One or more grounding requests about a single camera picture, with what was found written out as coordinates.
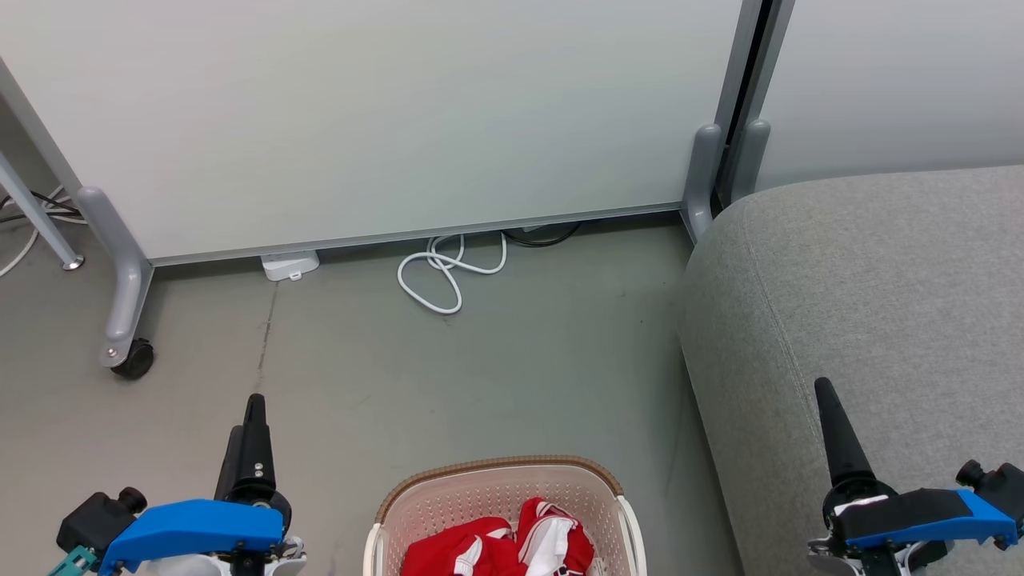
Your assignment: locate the thin black floor cable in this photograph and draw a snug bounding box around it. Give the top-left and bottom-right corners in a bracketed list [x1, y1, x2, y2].
[0, 190, 82, 226]

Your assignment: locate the black cable under partition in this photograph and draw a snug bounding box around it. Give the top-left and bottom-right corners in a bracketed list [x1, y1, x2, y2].
[500, 222, 584, 249]

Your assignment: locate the cream perforated laundry basket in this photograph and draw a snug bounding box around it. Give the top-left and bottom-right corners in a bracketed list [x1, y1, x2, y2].
[362, 455, 648, 576]

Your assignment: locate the grey partition foot with caster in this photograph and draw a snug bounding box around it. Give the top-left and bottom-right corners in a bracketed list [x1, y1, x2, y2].
[76, 186, 154, 370]

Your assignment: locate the white power strip with cables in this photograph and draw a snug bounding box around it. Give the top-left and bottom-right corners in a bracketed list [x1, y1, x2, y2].
[0, 186, 82, 278]

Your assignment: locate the red white garment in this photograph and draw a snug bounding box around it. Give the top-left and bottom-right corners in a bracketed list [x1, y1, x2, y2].
[399, 496, 598, 576]

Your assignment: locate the black caster wheel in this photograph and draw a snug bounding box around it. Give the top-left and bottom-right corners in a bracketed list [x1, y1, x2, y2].
[110, 338, 156, 381]

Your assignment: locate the grey upright partition foot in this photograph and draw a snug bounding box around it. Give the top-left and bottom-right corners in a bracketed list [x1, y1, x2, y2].
[682, 122, 726, 244]
[730, 118, 774, 203]

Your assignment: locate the large white partition board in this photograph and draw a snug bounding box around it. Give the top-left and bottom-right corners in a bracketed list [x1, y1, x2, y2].
[0, 0, 762, 266]

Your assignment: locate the grey fabric sofa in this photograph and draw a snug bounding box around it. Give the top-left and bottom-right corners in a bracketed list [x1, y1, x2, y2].
[678, 165, 1024, 576]

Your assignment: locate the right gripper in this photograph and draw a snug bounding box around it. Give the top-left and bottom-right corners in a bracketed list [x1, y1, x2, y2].
[806, 377, 954, 576]

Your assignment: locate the white partition panel grey frame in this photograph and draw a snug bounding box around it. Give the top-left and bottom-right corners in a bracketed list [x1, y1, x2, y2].
[752, 0, 1024, 194]

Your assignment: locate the teal plastic connector piece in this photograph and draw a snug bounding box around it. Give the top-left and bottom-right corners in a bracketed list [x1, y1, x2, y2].
[46, 546, 99, 576]

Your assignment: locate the metal desk leg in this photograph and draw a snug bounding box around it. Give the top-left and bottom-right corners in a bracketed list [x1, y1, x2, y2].
[0, 148, 86, 272]

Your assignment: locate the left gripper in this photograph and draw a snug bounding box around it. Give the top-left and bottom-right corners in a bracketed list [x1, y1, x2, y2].
[158, 393, 310, 576]

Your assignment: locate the coiled white cable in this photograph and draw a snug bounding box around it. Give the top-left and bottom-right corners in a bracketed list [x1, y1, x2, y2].
[397, 232, 509, 316]

